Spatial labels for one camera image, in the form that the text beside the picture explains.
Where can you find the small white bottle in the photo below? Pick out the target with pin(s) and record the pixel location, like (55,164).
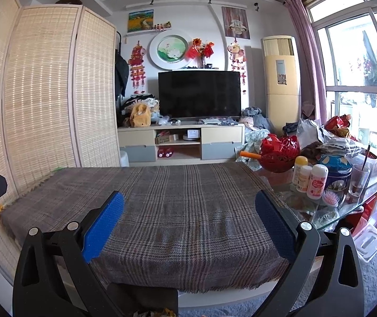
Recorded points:
(304,180)

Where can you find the landscape painting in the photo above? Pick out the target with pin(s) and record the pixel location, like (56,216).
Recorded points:
(140,21)

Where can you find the yellow paper scrap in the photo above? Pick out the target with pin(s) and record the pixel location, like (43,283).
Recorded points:
(0,208)

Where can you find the cow hanging ornament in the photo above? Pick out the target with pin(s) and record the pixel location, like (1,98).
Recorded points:
(236,52)

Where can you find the bamboo folding screen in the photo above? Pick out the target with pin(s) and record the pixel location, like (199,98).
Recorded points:
(39,89)

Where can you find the yellow plastic bag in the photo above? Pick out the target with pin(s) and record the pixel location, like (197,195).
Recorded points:
(166,312)

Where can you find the round lotus wall art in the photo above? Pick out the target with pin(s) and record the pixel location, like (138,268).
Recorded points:
(172,49)

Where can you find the pink label white bottle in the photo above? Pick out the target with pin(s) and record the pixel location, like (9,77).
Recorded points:
(317,183)

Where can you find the white wall shelf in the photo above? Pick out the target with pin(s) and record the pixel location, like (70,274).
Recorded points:
(148,33)

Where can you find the red snack bag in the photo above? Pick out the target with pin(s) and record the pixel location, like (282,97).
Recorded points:
(338,123)

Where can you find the pink hair brush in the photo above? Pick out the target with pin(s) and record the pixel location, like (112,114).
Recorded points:
(331,198)

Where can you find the purple curtain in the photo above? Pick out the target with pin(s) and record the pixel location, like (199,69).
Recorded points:
(307,56)

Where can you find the light blue plastic bag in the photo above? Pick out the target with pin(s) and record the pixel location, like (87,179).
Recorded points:
(162,119)

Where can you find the white square device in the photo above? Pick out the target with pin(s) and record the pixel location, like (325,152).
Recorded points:
(192,133)

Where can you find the small cardboard boxes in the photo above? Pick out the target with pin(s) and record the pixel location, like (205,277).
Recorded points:
(167,138)

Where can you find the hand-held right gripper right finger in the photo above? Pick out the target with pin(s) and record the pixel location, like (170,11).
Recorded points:
(274,226)

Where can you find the brown cloth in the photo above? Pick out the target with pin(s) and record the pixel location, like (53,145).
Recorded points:
(312,150)

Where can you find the grey blue clothes pile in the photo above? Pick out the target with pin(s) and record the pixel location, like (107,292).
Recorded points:
(257,119)

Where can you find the beige grey television cabinet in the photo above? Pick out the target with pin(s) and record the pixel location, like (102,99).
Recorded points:
(221,135)

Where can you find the black television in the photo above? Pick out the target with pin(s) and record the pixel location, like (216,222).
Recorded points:
(198,94)

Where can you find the black hanging coat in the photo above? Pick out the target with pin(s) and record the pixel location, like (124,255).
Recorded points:
(121,72)

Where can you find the blue round tin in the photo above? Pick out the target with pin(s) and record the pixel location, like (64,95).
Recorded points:
(335,168)

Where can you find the red openwork basket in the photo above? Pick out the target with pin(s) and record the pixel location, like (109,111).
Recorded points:
(277,158)

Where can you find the beige standing air conditioner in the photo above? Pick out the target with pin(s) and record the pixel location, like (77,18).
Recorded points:
(280,99)

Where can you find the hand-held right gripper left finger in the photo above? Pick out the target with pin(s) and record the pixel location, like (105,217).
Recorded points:
(104,224)

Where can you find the wall poster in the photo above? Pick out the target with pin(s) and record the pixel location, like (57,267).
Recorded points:
(236,23)

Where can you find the grey plaid blanket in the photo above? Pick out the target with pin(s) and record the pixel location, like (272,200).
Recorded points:
(175,204)

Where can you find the small figurine set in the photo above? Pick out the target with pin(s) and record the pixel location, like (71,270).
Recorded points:
(161,26)

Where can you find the red fish hanging ornament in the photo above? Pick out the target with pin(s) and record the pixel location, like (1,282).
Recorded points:
(137,56)

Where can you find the glass cup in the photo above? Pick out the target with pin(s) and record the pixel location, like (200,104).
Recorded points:
(358,183)

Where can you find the red box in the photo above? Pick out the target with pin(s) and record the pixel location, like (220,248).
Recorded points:
(363,219)

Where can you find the red slippers pair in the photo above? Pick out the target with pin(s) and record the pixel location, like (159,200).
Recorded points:
(165,153)

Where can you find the white framed window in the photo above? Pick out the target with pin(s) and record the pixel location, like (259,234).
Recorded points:
(350,56)

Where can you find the black trash bin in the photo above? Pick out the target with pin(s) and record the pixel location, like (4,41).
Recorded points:
(142,297)

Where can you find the large white plastic bag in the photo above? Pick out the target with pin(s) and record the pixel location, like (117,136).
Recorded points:
(309,132)

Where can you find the yellow plush backpack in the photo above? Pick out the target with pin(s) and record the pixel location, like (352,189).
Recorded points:
(140,115)

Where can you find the red lantern bouquet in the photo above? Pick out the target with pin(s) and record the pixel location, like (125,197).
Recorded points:
(205,49)

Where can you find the clear plastic floor container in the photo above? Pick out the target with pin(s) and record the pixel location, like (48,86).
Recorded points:
(368,241)

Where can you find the dark patterned cloth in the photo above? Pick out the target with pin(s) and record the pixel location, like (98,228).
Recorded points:
(219,122)

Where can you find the dark red stick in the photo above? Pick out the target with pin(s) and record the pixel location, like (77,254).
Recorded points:
(366,158)

